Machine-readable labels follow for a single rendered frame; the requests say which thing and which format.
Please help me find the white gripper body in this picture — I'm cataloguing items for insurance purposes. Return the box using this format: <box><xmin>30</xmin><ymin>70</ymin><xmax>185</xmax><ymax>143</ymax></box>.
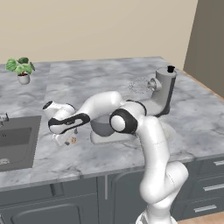
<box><xmin>52</xmin><ymin>131</ymin><xmax>74</xmax><ymax>147</ymax></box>

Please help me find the grey mixer bowl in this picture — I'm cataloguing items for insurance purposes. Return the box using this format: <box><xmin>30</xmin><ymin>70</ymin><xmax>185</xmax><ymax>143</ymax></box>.
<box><xmin>89</xmin><ymin>115</ymin><xmax>118</xmax><ymax>137</ymax></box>

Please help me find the grey sink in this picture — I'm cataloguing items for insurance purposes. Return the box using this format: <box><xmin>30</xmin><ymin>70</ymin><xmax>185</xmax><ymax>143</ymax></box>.
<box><xmin>0</xmin><ymin>115</ymin><xmax>43</xmax><ymax>172</ymax></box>

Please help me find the metal tap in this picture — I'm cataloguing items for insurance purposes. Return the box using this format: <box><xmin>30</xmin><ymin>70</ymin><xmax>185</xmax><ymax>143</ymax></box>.
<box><xmin>0</xmin><ymin>112</ymin><xmax>10</xmax><ymax>127</ymax></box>

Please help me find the grey panel under sink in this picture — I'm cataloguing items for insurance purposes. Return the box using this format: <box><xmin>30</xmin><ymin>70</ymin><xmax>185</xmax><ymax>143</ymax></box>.
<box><xmin>0</xmin><ymin>177</ymin><xmax>99</xmax><ymax>207</ymax></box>

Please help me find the grey narrow cupboard panel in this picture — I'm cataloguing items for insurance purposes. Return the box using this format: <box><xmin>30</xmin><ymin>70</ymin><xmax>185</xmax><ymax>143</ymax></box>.
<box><xmin>97</xmin><ymin>173</ymin><xmax>112</xmax><ymax>224</ymax></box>

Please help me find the grey arched cupboard door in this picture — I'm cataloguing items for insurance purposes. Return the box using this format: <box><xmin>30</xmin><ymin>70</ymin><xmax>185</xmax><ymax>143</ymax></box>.
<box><xmin>0</xmin><ymin>194</ymin><xmax>100</xmax><ymax>224</ymax></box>

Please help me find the green plant in white pot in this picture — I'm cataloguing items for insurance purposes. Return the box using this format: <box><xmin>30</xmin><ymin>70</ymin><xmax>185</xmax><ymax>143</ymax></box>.
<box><xmin>5</xmin><ymin>57</ymin><xmax>37</xmax><ymax>86</ymax></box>

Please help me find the grey drawer front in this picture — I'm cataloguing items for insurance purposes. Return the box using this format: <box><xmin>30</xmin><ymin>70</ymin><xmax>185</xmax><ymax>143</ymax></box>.
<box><xmin>173</xmin><ymin>197</ymin><xmax>224</xmax><ymax>221</ymax></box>
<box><xmin>178</xmin><ymin>174</ymin><xmax>224</xmax><ymax>203</ymax></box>
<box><xmin>195</xmin><ymin>157</ymin><xmax>224</xmax><ymax>178</ymax></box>

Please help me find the silver vertical cupboard handle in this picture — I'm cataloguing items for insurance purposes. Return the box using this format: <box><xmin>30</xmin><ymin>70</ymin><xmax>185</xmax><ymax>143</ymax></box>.
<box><xmin>104</xmin><ymin>174</ymin><xmax>109</xmax><ymax>201</ymax></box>

